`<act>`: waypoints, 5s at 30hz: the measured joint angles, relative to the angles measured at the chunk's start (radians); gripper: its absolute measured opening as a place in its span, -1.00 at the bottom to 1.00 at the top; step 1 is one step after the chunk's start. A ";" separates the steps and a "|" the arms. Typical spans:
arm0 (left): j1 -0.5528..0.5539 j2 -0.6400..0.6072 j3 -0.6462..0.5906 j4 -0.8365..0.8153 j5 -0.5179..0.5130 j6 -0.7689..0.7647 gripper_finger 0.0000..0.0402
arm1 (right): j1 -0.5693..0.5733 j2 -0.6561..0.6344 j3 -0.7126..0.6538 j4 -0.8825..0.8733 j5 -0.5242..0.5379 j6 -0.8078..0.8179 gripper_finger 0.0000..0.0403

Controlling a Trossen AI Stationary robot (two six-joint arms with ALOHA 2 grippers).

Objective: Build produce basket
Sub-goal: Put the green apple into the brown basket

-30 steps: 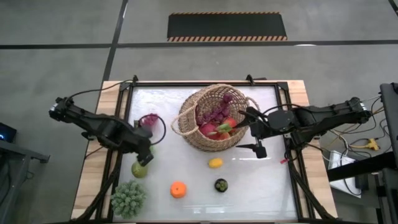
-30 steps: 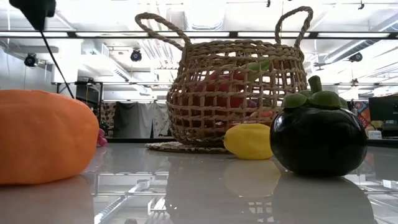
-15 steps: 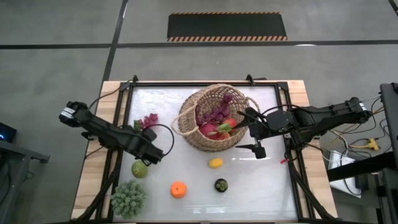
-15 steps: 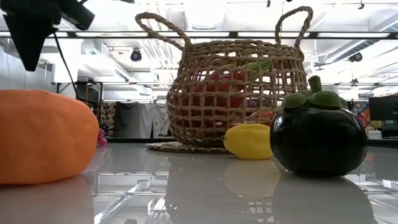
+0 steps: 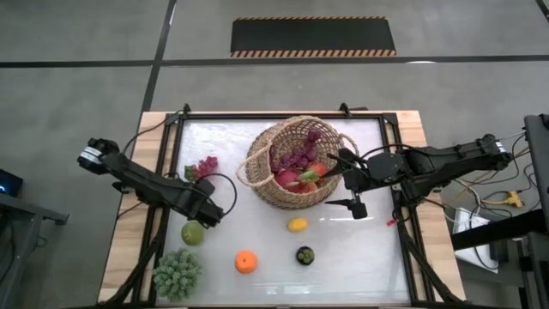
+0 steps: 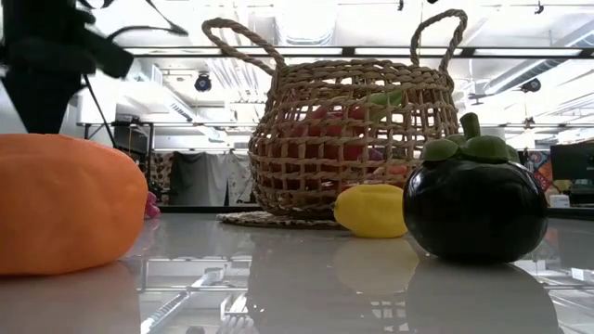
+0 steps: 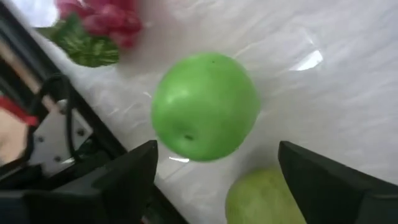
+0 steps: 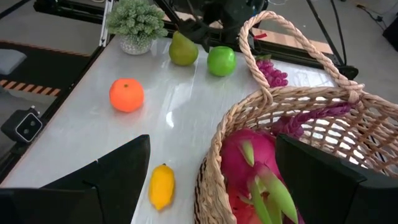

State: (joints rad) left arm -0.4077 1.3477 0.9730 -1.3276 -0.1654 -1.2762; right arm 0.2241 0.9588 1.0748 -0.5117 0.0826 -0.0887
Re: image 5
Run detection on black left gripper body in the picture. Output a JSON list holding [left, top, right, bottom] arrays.
[[184, 194, 226, 229]]

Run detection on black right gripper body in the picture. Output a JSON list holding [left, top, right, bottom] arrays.
[[338, 147, 379, 195]]

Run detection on red apple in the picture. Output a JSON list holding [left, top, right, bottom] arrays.
[[306, 161, 329, 179]]

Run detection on purple grape bunch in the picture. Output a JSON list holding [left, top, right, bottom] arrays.
[[269, 128, 323, 173]]

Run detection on red fruits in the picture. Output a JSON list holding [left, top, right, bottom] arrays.
[[274, 169, 322, 194]]

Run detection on yellow mango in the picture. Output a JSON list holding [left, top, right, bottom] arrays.
[[287, 216, 310, 233]]

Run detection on green round fruit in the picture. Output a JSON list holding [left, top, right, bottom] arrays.
[[180, 220, 207, 247]]

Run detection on red grape bunch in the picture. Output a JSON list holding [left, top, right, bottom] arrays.
[[184, 154, 220, 184]]

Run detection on orange fruit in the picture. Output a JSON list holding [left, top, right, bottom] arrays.
[[233, 249, 259, 276]]

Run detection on green broccoli head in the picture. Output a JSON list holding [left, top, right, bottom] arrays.
[[151, 247, 204, 303]]

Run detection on dark mangosteen with green cap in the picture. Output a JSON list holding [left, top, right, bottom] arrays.
[[294, 245, 317, 267]]

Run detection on white flat box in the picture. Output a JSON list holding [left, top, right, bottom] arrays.
[[451, 207, 501, 274]]

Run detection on black floor mat striped edges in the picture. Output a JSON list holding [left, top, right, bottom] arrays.
[[229, 15, 398, 59]]

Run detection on black metal beam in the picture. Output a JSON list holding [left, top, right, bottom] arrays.
[[449, 209, 549, 252]]

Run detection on yellow power splitter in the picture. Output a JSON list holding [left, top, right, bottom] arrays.
[[492, 190, 525, 209]]

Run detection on grey metal desk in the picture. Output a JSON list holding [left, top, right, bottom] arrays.
[[0, 192, 70, 309]]

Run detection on dark grey equipment panel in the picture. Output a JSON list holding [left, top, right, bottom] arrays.
[[523, 112, 549, 225]]

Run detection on black device with blue light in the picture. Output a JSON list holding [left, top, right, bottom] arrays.
[[0, 167, 25, 199]]

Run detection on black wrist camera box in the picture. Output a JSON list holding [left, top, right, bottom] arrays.
[[194, 177, 217, 198]]

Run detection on black looped camera cable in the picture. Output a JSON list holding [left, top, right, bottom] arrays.
[[204, 172, 238, 217]]

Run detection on woven straw basket with handles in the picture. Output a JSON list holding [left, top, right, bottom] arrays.
[[234, 114, 361, 211]]

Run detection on black metal table frame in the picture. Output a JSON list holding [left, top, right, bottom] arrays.
[[96, 102, 468, 309]]

